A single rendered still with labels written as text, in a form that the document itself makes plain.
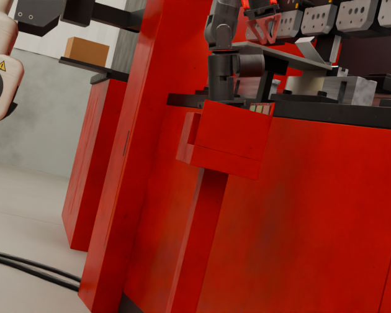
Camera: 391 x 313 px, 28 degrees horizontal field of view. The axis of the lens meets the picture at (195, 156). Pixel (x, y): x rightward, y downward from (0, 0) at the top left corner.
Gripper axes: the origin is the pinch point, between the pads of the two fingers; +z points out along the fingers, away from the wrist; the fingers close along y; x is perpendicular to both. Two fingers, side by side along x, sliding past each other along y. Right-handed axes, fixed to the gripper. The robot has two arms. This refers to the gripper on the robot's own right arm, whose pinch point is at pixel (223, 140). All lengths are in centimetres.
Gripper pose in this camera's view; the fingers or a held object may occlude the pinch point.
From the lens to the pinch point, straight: 179.2
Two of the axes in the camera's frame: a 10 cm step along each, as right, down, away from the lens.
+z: 0.4, 10.0, 0.6
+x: -1.9, -0.5, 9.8
